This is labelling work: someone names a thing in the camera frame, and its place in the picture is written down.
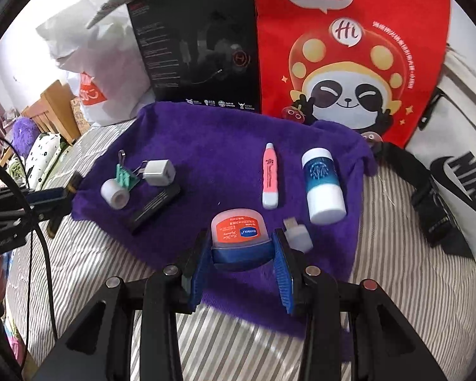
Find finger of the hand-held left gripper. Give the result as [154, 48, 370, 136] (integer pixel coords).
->
[24, 202, 73, 225]
[24, 188, 72, 208]

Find wooden chair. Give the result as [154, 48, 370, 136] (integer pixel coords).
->
[22, 80, 82, 148]

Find white pillow black spots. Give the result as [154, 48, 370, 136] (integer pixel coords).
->
[25, 132, 71, 190]

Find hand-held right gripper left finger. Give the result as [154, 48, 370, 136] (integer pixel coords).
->
[36, 228, 214, 381]

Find small white usb light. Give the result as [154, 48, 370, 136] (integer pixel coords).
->
[282, 217, 314, 253]

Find pink tube with white cap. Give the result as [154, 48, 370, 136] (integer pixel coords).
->
[261, 142, 281, 210]

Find pink balm tub blue lid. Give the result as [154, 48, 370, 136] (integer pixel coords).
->
[210, 208, 277, 273]

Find purple plush toy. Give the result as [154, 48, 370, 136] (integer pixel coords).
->
[11, 117, 39, 156]

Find clear tape roll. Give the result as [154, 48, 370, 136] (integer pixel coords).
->
[100, 178, 130, 209]

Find black strap with buckle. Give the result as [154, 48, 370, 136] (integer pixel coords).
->
[366, 87, 473, 257]

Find green binder clip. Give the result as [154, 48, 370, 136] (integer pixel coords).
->
[116, 150, 152, 192]

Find purple towel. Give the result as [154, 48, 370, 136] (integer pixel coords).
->
[70, 101, 378, 363]

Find colourful printed cloth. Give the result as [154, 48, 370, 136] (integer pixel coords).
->
[0, 317, 30, 368]

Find black headset box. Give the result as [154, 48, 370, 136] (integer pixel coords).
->
[85, 0, 262, 114]

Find white bag black logo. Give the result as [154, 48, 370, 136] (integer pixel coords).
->
[404, 43, 476, 265]

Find grey usb charger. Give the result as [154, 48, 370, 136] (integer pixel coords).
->
[144, 160, 177, 187]

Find white bottle with blue label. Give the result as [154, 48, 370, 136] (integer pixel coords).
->
[301, 147, 347, 224]

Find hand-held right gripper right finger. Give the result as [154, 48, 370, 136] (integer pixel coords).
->
[272, 228, 449, 381]

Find red panda print bag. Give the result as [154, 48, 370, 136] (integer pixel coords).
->
[251, 0, 452, 146]

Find black rectangular box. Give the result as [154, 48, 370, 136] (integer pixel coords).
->
[127, 184, 182, 234]

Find brown patterned box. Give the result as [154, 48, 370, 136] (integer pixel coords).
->
[70, 96, 91, 134]

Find white shopping bag red logo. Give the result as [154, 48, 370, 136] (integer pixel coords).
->
[36, 4, 156, 126]

